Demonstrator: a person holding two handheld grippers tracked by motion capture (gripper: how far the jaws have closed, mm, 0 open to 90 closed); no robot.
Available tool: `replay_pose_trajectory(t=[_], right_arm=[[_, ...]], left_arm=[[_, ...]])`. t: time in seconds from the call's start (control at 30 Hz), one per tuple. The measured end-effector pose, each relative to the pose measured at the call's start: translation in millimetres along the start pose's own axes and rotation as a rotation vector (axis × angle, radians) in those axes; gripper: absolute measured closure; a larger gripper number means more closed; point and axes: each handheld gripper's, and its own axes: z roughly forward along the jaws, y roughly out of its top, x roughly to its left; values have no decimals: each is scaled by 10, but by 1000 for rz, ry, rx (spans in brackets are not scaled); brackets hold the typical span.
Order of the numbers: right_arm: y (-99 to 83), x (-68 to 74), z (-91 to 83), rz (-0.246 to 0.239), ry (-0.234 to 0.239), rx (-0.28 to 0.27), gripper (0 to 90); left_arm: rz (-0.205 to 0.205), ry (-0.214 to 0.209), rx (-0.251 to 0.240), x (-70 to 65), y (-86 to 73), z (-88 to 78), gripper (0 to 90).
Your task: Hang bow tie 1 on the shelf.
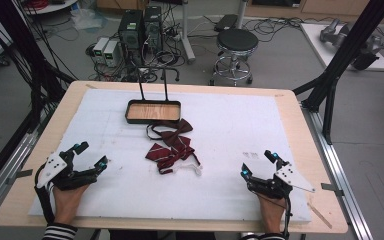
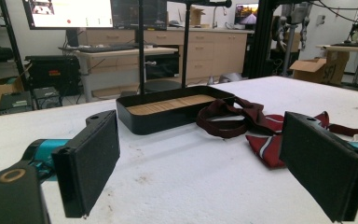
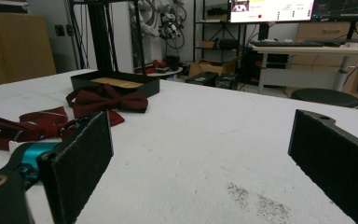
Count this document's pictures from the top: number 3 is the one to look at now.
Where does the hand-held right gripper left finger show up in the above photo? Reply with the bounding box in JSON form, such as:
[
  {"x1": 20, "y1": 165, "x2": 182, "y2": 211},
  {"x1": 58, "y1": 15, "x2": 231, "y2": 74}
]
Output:
[{"x1": 36, "y1": 110, "x2": 115, "y2": 224}]

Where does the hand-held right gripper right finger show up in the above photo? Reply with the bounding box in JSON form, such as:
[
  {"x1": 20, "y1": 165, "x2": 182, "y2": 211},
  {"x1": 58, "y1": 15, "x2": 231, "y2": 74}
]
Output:
[{"x1": 288, "y1": 108, "x2": 358, "y2": 224}]

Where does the striped dark red bow tie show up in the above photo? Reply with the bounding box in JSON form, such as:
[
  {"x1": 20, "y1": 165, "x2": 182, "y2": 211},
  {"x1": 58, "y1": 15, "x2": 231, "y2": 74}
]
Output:
[{"x1": 0, "y1": 105, "x2": 90, "y2": 152}]

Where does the plain dark red bow tie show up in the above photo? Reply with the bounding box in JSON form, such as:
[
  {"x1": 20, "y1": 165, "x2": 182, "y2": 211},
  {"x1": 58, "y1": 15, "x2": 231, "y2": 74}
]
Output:
[{"x1": 65, "y1": 83, "x2": 149, "y2": 127}]

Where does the black stand with wooden tray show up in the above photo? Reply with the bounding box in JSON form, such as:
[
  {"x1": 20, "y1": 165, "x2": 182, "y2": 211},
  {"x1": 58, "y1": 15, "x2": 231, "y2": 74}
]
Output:
[{"x1": 70, "y1": 0, "x2": 161, "y2": 97}]

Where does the black round stool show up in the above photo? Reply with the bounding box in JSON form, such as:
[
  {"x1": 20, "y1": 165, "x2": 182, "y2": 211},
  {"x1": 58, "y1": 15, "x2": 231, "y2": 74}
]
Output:
[{"x1": 291, "y1": 88, "x2": 358, "y2": 109}]

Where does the white desk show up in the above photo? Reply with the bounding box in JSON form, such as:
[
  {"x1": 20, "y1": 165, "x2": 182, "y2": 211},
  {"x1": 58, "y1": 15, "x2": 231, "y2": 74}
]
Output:
[{"x1": 251, "y1": 45, "x2": 358, "y2": 94}]

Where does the white foam mat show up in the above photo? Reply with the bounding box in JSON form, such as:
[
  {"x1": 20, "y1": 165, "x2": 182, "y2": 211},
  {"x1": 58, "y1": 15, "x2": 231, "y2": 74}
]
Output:
[{"x1": 0, "y1": 68, "x2": 358, "y2": 224}]

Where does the round white table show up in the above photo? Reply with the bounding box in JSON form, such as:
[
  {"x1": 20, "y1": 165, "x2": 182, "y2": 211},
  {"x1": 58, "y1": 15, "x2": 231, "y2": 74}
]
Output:
[{"x1": 143, "y1": 66, "x2": 185, "y2": 78}]

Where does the black keyboard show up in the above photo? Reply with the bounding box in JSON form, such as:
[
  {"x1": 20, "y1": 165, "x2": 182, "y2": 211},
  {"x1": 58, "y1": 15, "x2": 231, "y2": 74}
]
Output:
[{"x1": 250, "y1": 39, "x2": 324, "y2": 48}]

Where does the brown board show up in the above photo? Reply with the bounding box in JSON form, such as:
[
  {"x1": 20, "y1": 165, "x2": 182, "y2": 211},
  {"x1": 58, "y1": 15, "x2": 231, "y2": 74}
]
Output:
[{"x1": 0, "y1": 11, "x2": 58, "y2": 89}]

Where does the black computer tower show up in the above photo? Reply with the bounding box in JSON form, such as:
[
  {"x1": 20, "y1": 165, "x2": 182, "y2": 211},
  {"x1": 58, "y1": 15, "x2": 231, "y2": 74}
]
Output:
[
  {"x1": 214, "y1": 73, "x2": 240, "y2": 91},
  {"x1": 185, "y1": 72, "x2": 218, "y2": 87}
]

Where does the open cardboard box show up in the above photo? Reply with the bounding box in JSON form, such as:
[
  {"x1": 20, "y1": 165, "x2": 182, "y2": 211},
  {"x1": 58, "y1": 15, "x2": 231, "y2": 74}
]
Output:
[{"x1": 187, "y1": 57, "x2": 241, "y2": 78}]

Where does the dark computer monitor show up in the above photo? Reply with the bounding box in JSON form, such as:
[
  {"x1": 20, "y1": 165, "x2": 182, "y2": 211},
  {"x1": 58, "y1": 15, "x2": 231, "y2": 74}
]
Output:
[{"x1": 310, "y1": 0, "x2": 358, "y2": 40}]

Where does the bright computer monitor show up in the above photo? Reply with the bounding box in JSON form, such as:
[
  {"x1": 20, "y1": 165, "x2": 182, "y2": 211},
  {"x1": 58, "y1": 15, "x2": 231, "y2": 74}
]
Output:
[{"x1": 228, "y1": 0, "x2": 315, "y2": 41}]

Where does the black metal shelf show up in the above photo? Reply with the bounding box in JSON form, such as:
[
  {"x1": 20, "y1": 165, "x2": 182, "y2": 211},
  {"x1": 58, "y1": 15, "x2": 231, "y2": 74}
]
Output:
[{"x1": 193, "y1": 0, "x2": 246, "y2": 63}]

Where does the black metal frame post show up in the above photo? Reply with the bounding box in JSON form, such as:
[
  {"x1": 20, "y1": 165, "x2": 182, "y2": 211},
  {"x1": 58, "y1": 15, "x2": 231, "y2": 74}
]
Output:
[{"x1": 68, "y1": 0, "x2": 119, "y2": 76}]

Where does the white robot with cables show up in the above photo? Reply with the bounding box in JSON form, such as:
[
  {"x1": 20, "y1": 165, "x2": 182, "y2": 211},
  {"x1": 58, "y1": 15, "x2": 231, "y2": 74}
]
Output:
[{"x1": 129, "y1": 0, "x2": 187, "y2": 50}]

